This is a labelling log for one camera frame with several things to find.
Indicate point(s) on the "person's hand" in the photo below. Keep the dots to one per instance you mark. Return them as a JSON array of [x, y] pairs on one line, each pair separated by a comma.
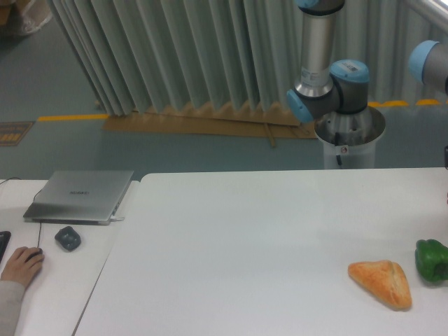
[[15, 269]]

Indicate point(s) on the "black computer mouse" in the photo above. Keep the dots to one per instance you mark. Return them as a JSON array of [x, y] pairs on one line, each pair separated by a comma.
[[33, 259]]

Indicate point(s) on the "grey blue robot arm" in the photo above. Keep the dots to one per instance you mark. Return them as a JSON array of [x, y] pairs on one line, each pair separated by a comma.
[[324, 87]]

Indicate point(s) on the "grey sleeved forearm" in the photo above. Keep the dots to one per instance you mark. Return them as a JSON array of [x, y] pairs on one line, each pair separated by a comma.
[[12, 294]]

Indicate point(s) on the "black keyboard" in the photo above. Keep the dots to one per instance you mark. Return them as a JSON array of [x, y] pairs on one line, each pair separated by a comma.
[[5, 237]]

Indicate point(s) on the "dark grey round controller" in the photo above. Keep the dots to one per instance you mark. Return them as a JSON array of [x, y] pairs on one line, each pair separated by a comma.
[[68, 239]]

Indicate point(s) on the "silver closed laptop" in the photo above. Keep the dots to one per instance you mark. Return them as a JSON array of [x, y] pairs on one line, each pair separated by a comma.
[[80, 197]]

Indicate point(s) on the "pale green curtain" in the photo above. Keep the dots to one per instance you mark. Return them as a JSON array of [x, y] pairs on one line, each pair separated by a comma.
[[153, 54]]

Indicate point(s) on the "clear plastic bag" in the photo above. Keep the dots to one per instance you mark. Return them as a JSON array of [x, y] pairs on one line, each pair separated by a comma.
[[34, 14]]

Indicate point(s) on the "brown cardboard sheet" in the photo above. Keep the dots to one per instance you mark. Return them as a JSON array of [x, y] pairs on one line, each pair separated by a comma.
[[272, 124]]

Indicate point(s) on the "triangular bread roll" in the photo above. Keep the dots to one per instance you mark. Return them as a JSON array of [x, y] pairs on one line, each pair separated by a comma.
[[385, 280]]

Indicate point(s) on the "green bell pepper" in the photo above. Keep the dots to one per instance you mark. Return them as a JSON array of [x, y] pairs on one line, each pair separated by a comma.
[[431, 260]]

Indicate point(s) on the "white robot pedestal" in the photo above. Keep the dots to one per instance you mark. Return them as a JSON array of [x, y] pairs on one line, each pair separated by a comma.
[[349, 140]]

